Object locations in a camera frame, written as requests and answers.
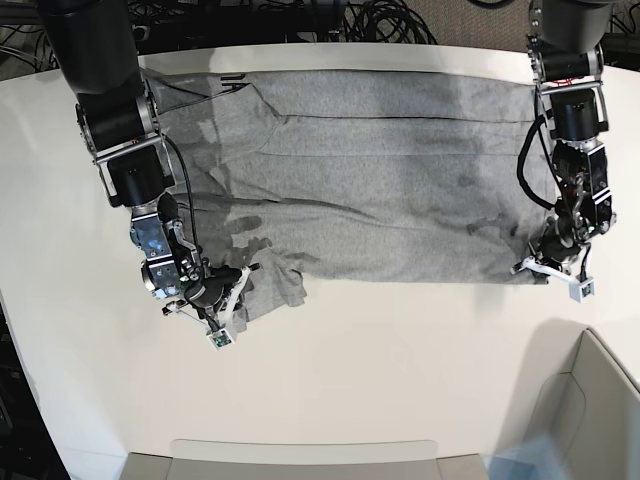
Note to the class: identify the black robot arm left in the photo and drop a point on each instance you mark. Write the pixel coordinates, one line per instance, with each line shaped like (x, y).
(569, 116)

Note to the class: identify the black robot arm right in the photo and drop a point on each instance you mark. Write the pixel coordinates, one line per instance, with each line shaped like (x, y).
(116, 112)

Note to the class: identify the beige bin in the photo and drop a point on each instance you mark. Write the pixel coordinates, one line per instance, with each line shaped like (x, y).
(592, 410)
(199, 459)

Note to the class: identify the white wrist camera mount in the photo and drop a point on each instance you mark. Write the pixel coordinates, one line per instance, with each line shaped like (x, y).
(572, 272)
(220, 332)

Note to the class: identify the beige bin right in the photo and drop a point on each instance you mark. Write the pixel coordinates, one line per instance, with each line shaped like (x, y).
(592, 410)

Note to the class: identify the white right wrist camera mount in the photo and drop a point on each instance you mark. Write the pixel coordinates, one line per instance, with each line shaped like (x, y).
(220, 332)

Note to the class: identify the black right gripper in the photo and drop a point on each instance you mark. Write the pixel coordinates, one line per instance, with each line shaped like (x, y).
(210, 290)

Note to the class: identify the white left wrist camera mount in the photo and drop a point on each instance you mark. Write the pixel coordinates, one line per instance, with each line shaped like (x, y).
(572, 272)

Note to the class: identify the beige bin bottom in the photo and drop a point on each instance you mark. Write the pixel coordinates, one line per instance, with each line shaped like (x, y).
(199, 459)

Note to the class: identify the blue blurred object corner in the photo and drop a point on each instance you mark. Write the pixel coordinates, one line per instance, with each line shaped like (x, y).
(538, 458)

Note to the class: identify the grey T-shirt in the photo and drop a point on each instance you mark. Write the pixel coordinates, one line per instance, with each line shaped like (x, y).
(357, 175)

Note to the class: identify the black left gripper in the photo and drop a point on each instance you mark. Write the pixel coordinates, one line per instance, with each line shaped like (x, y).
(554, 248)

